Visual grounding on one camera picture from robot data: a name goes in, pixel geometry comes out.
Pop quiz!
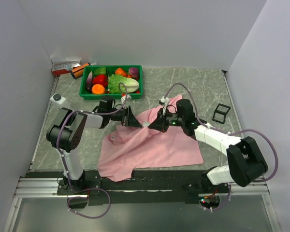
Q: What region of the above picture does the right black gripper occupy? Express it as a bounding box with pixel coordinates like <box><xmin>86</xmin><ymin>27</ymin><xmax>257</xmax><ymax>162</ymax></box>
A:
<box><xmin>148</xmin><ymin>107</ymin><xmax>185</xmax><ymax>133</ymax></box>

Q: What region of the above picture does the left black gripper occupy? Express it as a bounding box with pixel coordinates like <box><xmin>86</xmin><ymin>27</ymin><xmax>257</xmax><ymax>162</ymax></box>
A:
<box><xmin>108</xmin><ymin>106</ymin><xmax>142</xmax><ymax>128</ymax></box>

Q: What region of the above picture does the pink garment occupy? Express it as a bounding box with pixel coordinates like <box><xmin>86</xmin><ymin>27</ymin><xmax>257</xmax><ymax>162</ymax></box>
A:
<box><xmin>96</xmin><ymin>94</ymin><xmax>204</xmax><ymax>182</ymax></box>

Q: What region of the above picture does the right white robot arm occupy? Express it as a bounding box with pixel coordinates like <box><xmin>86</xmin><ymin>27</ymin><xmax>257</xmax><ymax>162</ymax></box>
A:
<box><xmin>149</xmin><ymin>99</ymin><xmax>268</xmax><ymax>193</ymax></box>

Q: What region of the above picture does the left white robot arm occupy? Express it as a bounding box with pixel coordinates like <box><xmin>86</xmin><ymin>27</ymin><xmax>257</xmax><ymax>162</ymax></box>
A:
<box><xmin>46</xmin><ymin>94</ymin><xmax>142</xmax><ymax>194</ymax></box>

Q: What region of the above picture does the toy napa cabbage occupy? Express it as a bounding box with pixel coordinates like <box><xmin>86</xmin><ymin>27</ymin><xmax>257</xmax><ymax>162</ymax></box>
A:
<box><xmin>108</xmin><ymin>74</ymin><xmax>139</xmax><ymax>94</ymax></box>

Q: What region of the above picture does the toy orange fruit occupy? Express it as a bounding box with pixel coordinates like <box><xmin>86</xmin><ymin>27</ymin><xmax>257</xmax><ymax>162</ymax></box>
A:
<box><xmin>91</xmin><ymin>84</ymin><xmax>106</xmax><ymax>95</ymax></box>

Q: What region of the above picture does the toy purple onion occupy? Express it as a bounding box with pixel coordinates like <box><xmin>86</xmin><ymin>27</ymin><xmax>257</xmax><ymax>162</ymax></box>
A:
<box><xmin>129</xmin><ymin>67</ymin><xmax>139</xmax><ymax>78</ymax></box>

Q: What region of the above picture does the toy orange carrot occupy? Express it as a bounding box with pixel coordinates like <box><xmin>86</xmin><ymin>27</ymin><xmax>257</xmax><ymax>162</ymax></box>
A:
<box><xmin>115</xmin><ymin>68</ymin><xmax>128</xmax><ymax>77</ymax></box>

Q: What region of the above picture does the toy red bell pepper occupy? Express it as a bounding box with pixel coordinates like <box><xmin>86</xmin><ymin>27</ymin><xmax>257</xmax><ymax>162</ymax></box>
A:
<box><xmin>92</xmin><ymin>74</ymin><xmax>108</xmax><ymax>87</ymax></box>

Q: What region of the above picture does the green plastic crate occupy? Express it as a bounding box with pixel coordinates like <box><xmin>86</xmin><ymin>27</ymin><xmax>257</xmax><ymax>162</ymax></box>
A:
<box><xmin>79</xmin><ymin>65</ymin><xmax>144</xmax><ymax>100</ymax></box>

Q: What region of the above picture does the toy purple eggplant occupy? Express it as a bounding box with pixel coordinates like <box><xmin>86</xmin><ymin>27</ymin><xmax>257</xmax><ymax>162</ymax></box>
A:
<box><xmin>85</xmin><ymin>72</ymin><xmax>93</xmax><ymax>93</ymax></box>

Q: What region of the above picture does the toy green pepper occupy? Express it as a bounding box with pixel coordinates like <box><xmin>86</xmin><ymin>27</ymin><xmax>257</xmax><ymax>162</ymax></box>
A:
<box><xmin>93</xmin><ymin>67</ymin><xmax>107</xmax><ymax>75</ymax></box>

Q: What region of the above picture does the orange black cylinder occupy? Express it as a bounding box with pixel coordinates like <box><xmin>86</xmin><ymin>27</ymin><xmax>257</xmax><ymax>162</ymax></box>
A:
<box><xmin>70</xmin><ymin>63</ymin><xmax>90</xmax><ymax>79</ymax></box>

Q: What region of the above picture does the white bottle grey cap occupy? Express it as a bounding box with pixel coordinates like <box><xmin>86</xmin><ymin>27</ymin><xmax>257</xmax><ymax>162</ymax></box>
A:
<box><xmin>50</xmin><ymin>93</ymin><xmax>72</xmax><ymax>110</ymax></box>

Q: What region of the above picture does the red white cardboard box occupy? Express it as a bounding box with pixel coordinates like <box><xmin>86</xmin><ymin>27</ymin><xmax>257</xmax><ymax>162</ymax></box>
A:
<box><xmin>51</xmin><ymin>62</ymin><xmax>81</xmax><ymax>76</ymax></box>

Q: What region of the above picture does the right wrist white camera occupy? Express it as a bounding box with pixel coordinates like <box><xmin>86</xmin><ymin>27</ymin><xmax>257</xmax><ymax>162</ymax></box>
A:
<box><xmin>159</xmin><ymin>96</ymin><xmax>170</xmax><ymax>106</ymax></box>

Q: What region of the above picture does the wrist white camera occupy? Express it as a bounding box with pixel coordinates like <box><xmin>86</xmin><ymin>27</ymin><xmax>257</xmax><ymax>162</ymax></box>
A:
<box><xmin>159</xmin><ymin>96</ymin><xmax>170</xmax><ymax>106</ymax></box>
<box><xmin>121</xmin><ymin>95</ymin><xmax>131</xmax><ymax>104</ymax></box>

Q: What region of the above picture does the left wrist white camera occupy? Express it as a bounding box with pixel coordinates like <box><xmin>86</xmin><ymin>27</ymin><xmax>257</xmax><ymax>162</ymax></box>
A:
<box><xmin>121</xmin><ymin>95</ymin><xmax>131</xmax><ymax>104</ymax></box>

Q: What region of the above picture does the black rectangular frame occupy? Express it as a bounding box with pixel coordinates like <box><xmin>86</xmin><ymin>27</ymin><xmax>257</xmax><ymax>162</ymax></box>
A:
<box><xmin>212</xmin><ymin>103</ymin><xmax>231</xmax><ymax>124</ymax></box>

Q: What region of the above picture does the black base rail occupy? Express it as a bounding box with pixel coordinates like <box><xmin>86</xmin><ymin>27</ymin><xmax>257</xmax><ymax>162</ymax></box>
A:
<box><xmin>57</xmin><ymin>169</ymin><xmax>257</xmax><ymax>206</ymax></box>

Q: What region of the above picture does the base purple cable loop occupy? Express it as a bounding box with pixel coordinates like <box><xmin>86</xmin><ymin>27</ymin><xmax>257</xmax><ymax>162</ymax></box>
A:
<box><xmin>66</xmin><ymin>188</ymin><xmax>111</xmax><ymax>219</ymax></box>

